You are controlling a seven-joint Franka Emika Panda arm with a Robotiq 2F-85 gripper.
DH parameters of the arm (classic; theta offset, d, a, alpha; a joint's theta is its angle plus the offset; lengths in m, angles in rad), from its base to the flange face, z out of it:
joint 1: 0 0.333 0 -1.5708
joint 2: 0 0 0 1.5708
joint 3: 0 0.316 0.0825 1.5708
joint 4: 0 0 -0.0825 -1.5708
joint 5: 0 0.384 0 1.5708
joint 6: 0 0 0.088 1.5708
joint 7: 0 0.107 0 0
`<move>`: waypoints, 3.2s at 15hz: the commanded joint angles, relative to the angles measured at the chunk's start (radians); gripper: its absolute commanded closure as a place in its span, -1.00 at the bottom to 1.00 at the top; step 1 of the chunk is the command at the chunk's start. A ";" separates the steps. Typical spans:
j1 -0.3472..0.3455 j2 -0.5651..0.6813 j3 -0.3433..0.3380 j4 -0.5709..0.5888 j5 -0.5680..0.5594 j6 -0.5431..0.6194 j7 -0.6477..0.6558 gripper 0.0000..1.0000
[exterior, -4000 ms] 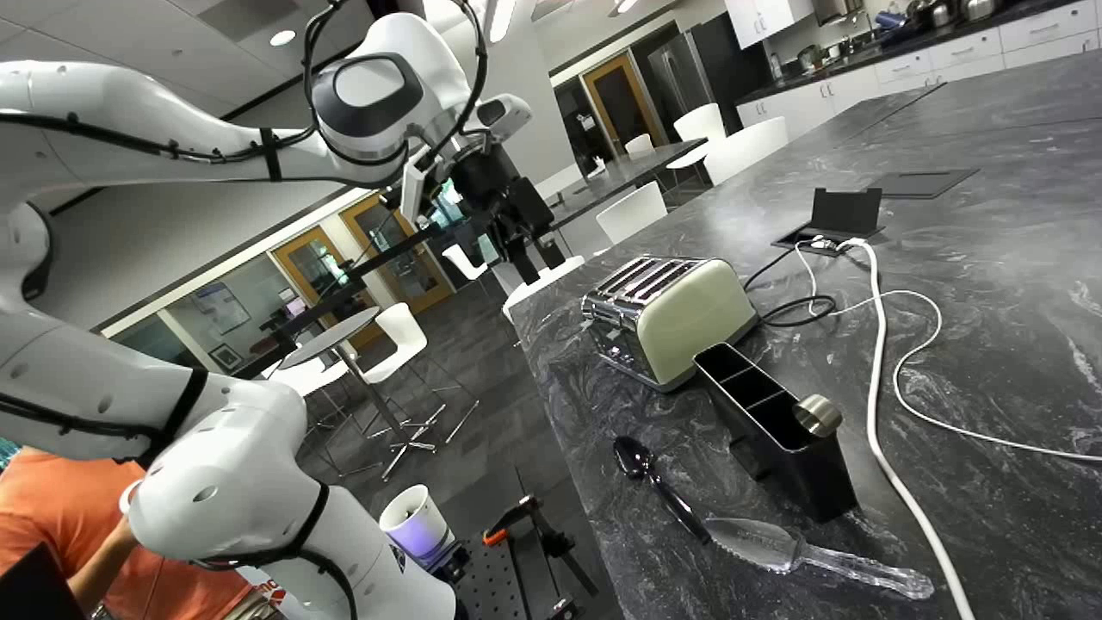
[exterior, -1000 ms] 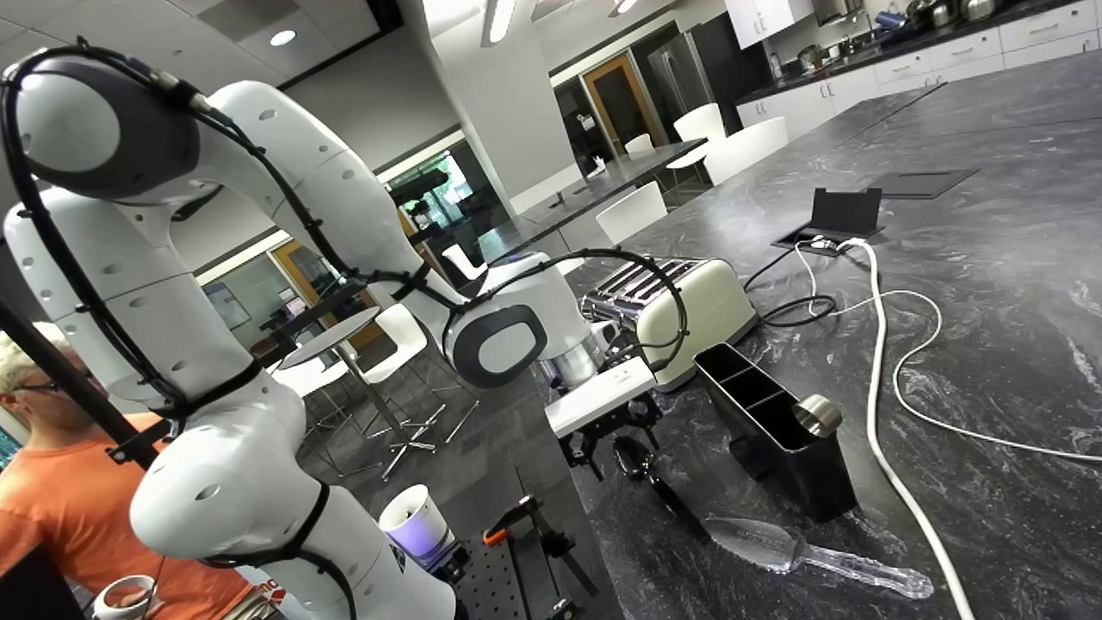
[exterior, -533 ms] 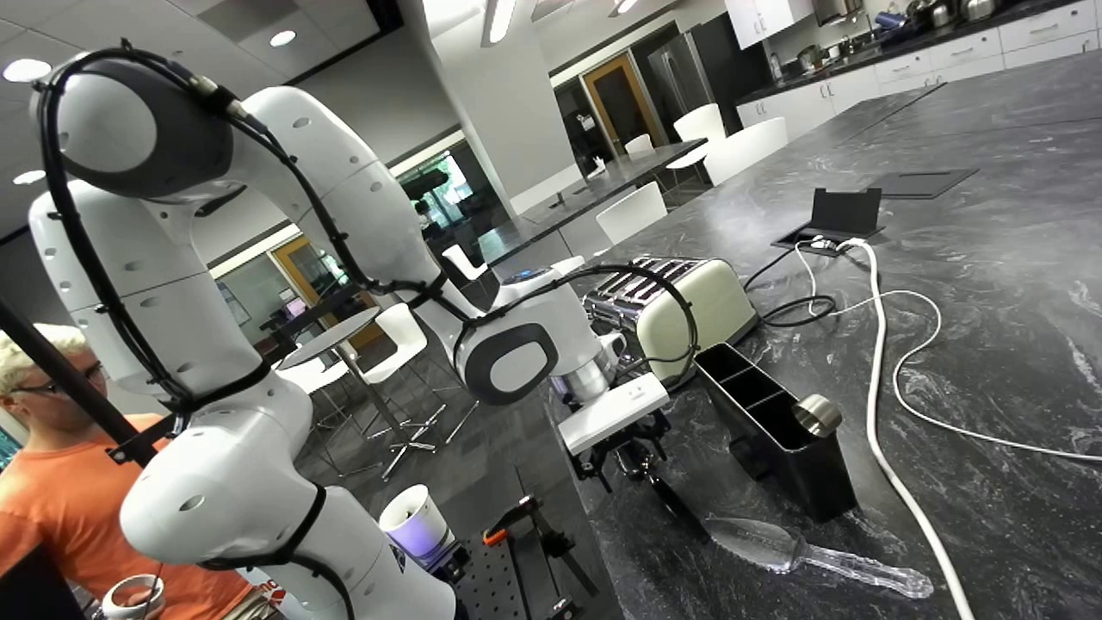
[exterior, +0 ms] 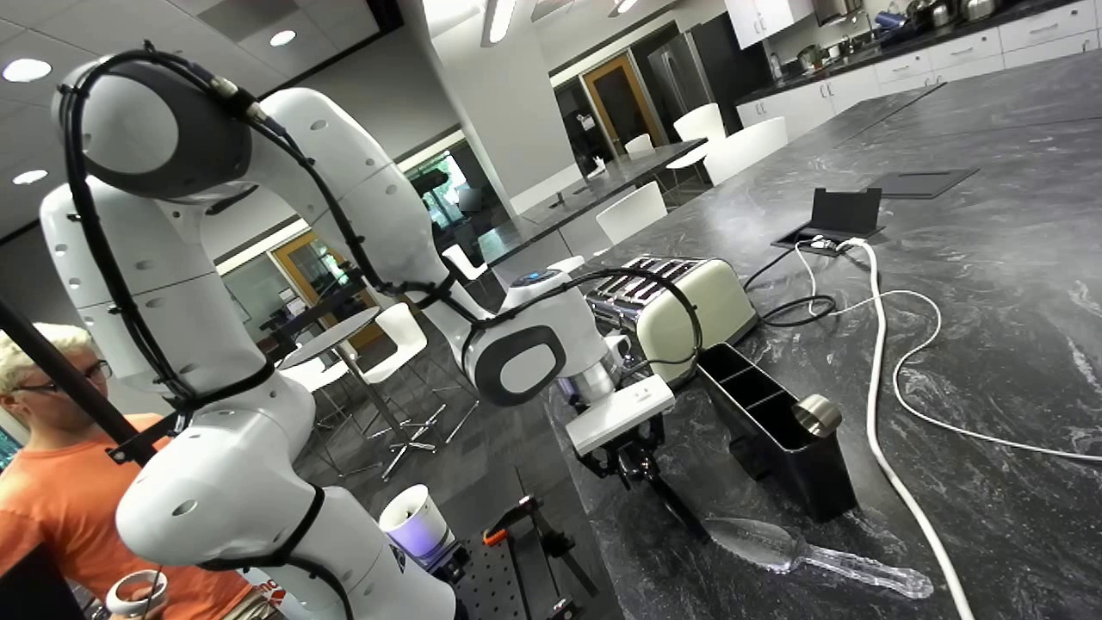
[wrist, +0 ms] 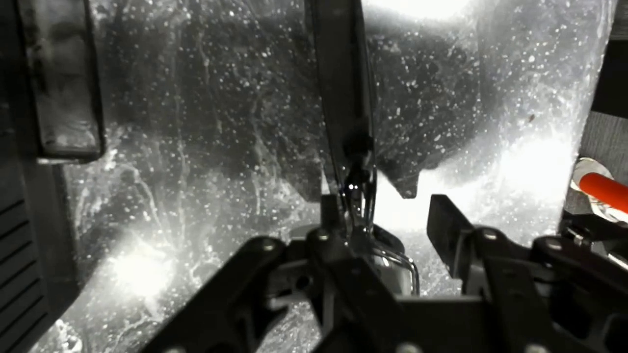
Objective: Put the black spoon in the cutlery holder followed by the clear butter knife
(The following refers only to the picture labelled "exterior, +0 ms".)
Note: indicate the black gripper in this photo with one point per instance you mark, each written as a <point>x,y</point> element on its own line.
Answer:
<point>624,454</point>

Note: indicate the black plastic spoon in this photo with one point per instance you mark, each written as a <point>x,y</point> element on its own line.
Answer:
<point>679,507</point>

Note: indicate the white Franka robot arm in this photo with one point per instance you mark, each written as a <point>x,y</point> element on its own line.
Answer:
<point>230,482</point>

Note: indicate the black cutlery holder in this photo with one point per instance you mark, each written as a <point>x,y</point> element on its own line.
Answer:
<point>794,459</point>

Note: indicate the cream four-slot toaster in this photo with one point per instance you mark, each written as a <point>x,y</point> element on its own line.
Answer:
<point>701,310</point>

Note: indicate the white paper cup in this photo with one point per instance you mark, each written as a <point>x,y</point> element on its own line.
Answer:
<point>416,523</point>

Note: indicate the white chair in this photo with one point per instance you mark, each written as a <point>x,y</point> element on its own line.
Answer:
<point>701,121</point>
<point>632,211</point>
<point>398,339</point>

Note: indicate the dark long table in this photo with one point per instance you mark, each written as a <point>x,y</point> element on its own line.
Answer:
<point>575,200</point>

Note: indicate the black pop-up outlet box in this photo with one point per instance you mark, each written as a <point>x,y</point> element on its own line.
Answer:
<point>844,211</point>

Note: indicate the small round grey table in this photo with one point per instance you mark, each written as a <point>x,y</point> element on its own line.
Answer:
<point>328,332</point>

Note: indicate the flush closed outlet cover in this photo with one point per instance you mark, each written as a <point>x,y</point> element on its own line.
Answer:
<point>926,184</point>

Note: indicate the kitchen counter white cabinets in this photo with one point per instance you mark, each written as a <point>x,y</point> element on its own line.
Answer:
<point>917,69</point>

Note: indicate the person in orange shirt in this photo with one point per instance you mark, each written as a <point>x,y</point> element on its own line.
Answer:
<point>71,504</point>

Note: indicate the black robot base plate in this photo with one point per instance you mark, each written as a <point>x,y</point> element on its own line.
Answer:
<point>483,591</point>

